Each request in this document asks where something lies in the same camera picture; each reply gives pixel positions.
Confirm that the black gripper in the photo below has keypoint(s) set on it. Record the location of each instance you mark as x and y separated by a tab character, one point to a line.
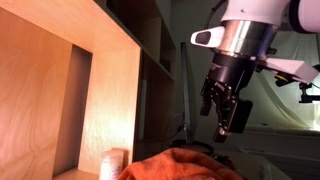
231	73

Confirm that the orange terry towel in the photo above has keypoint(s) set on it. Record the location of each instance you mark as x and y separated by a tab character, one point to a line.
176	165

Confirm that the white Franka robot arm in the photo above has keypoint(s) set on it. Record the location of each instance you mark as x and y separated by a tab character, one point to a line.
253	20

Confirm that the black lamp box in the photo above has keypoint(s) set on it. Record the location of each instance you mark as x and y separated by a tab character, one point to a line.
243	116

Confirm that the black computer monitor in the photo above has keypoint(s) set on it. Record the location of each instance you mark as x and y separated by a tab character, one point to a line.
186	100

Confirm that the dark round tray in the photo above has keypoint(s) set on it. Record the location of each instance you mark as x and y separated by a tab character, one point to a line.
193	146

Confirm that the white hanging sheet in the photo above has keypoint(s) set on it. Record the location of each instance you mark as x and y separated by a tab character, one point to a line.
276	103

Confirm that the pale pink cylindrical roll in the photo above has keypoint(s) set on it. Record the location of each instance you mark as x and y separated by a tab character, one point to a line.
111	165

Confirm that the light wooden shelf unit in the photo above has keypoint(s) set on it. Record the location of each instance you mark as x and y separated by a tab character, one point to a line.
50	83

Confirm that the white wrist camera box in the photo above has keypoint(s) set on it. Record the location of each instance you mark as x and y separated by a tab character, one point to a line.
293	69

